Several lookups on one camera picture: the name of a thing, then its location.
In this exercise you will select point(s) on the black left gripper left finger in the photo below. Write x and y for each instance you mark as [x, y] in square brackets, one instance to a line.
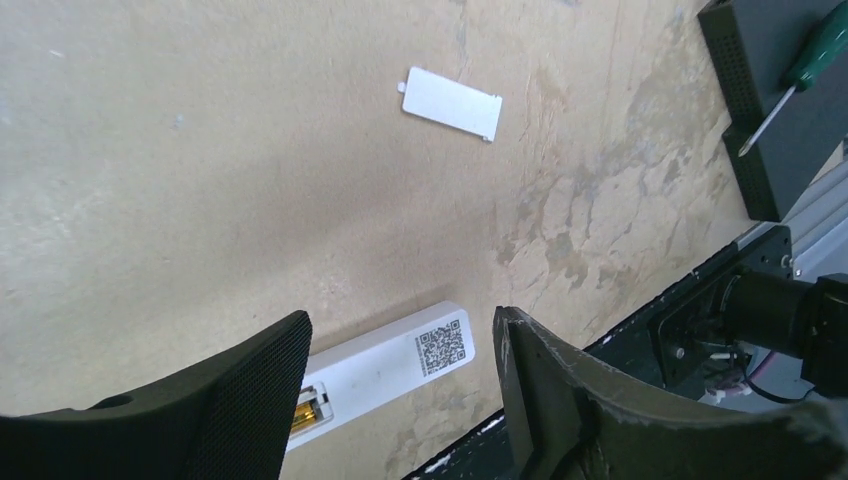
[226, 417]

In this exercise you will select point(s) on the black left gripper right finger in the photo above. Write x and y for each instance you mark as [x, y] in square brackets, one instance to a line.
[570, 415]

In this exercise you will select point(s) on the white air conditioner remote control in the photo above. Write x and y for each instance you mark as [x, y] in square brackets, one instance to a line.
[358, 376]

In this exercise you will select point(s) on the white battery compartment cover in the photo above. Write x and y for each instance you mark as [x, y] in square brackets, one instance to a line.
[449, 103]

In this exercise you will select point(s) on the gold battery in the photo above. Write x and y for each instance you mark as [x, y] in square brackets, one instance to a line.
[305, 417]

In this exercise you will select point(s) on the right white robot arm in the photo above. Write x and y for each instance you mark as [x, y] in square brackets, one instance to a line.
[806, 321]

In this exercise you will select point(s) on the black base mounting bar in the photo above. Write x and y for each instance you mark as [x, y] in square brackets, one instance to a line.
[659, 344]

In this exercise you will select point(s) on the black foam pad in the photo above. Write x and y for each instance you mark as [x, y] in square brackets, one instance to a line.
[777, 142]

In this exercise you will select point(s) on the aluminium frame rail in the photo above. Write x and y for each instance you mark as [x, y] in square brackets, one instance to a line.
[818, 222]

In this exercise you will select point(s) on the green handled screwdriver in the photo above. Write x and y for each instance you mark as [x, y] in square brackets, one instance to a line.
[826, 43]

